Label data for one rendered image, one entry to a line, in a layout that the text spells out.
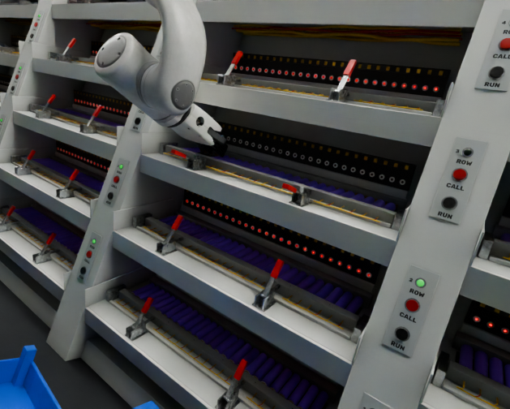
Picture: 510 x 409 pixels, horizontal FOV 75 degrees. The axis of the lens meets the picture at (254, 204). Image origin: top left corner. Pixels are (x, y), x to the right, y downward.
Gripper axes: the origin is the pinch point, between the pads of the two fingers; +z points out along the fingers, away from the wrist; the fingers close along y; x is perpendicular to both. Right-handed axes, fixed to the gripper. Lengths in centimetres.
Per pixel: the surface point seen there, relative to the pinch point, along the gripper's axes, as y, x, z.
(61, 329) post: 20, 56, 2
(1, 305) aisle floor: 46, 62, 1
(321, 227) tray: -33.6, 10.5, -4.8
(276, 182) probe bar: -20.5, 4.6, -1.8
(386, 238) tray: -44.1, 8.9, -5.7
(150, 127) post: 14.9, 1.9, -6.9
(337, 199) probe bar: -33.4, 4.2, -2.0
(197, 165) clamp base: -2.0, 6.8, -4.6
